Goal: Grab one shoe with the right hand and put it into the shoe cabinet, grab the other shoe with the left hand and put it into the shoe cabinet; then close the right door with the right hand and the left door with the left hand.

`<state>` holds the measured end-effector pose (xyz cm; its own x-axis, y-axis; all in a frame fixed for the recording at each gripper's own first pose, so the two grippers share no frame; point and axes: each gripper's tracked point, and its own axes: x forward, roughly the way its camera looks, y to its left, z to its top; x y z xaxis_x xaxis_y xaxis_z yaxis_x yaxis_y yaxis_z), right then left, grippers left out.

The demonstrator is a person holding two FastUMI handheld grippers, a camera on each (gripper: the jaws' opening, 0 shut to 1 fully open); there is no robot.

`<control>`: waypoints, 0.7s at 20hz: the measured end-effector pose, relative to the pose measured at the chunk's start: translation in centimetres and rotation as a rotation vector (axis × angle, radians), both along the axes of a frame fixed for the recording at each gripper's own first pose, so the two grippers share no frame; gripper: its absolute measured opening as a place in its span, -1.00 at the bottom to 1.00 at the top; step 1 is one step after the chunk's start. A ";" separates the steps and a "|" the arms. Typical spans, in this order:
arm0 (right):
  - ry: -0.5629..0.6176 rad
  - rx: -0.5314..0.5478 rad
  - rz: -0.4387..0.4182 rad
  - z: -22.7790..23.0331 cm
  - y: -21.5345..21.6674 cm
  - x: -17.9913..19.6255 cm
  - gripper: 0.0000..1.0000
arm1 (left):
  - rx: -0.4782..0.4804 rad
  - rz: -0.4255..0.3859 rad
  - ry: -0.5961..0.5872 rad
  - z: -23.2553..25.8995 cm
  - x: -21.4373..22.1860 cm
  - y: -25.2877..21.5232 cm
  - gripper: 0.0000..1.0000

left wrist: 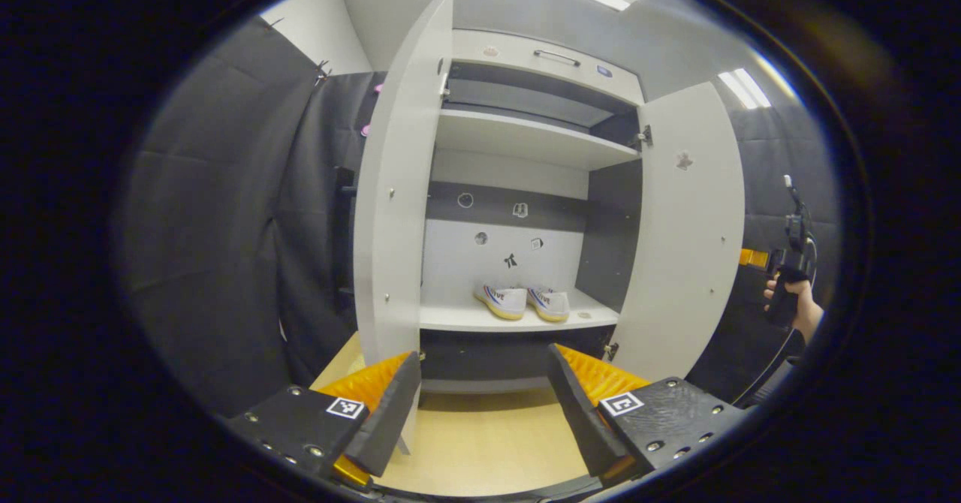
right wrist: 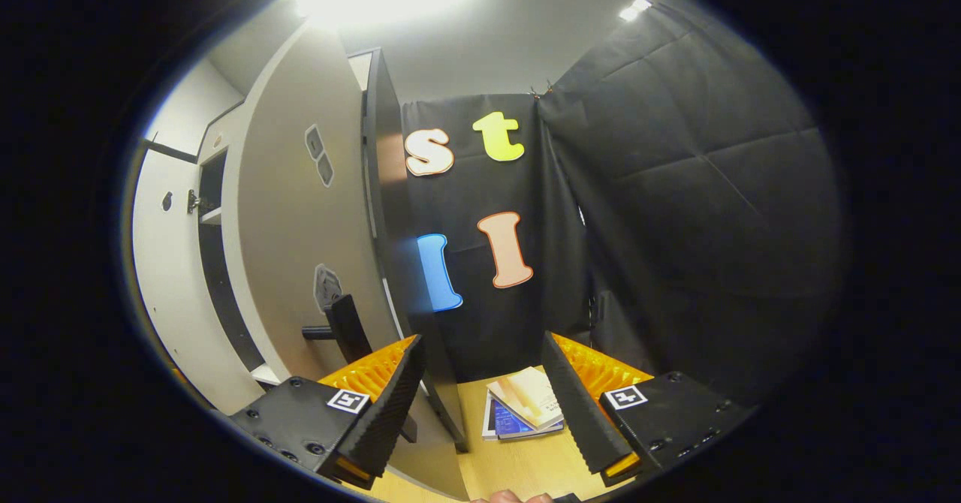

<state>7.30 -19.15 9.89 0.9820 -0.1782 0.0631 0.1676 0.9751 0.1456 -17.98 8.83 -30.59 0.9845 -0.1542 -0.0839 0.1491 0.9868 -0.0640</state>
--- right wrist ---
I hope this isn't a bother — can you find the white shoe cabinet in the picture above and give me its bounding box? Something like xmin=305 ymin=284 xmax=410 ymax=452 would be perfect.
xmin=197 ymin=47 xmax=470 ymax=451

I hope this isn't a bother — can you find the blue book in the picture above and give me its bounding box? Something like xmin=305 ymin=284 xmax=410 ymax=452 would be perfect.
xmin=492 ymin=398 xmax=538 ymax=440

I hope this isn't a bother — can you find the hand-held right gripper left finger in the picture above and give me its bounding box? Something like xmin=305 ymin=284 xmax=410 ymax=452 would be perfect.
xmin=227 ymin=333 xmax=427 ymax=489

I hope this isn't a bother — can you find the black backdrop cloth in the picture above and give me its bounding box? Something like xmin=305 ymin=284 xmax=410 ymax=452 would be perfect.
xmin=402 ymin=0 xmax=842 ymax=406

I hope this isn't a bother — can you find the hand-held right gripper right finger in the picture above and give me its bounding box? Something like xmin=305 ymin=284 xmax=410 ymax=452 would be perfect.
xmin=540 ymin=330 xmax=756 ymax=488

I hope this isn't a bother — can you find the tan book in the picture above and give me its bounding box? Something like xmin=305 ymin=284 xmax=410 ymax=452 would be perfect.
xmin=488 ymin=366 xmax=565 ymax=431

